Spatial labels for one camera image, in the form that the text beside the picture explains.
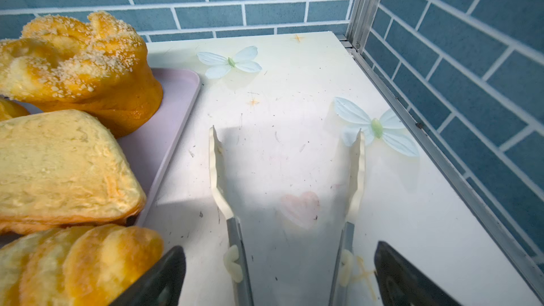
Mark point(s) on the ridged golden loaf bread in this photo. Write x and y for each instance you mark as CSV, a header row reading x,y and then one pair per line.
x,y
81,265

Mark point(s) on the small round orange bun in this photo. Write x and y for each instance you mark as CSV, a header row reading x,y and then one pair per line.
x,y
10,109

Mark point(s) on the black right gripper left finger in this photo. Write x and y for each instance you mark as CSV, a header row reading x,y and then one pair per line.
x,y
161,285

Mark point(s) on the sugar-topped knotted bread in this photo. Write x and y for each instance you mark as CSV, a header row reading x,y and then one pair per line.
x,y
99,67

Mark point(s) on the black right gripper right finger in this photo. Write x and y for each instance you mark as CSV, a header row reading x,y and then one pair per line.
x,y
401,283

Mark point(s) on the triangular pastry bread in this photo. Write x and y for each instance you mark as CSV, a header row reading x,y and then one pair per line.
x,y
64,168

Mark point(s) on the lilac plastic tray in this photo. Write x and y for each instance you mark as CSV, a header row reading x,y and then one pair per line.
x,y
150,148

